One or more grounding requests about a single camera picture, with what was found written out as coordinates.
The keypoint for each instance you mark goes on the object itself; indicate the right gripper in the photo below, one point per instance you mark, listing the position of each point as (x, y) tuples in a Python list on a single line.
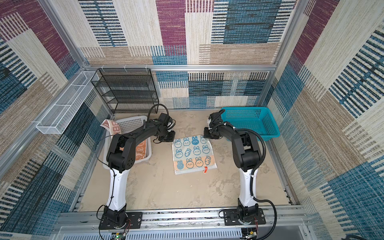
[(206, 135)]

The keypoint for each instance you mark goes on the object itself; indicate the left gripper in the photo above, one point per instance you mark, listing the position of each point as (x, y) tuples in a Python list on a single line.
[(172, 132)]

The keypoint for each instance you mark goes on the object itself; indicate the blue bunny towel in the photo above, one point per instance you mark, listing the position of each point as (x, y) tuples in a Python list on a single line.
[(193, 154)]

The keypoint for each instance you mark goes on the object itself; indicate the white plastic basket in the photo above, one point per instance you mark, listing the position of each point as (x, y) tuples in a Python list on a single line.
[(128, 125)]

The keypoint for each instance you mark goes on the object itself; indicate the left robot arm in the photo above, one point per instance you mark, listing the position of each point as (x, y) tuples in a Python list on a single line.
[(120, 158)]

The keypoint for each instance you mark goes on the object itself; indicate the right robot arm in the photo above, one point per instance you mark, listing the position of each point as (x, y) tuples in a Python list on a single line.
[(247, 157)]

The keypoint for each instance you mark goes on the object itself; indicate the orange rabbit towel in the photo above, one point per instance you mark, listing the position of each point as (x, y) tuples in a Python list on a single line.
[(141, 150)]

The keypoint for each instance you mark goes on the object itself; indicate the teal plastic basket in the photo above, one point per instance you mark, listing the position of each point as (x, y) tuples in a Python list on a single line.
[(258, 119)]

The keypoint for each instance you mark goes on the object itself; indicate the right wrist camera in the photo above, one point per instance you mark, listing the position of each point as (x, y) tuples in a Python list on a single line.
[(212, 118)]

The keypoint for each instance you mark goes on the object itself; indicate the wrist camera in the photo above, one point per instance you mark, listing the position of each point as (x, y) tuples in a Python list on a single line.
[(212, 118), (165, 119)]

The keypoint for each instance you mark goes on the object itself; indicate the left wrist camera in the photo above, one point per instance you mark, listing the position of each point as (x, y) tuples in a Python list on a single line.
[(165, 119)]

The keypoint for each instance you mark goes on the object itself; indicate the black wire shelf rack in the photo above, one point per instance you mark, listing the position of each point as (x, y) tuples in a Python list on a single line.
[(126, 90)]

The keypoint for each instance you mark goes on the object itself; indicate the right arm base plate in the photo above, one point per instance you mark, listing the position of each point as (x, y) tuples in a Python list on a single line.
[(235, 217)]

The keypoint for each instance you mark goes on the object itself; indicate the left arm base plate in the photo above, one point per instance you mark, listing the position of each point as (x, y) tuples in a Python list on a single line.
[(121, 221)]

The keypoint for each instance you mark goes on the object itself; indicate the white mesh wall tray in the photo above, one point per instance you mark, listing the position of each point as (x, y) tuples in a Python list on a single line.
[(59, 116)]

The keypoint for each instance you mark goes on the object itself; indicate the aluminium front rail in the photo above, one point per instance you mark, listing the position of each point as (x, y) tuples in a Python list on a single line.
[(185, 218)]

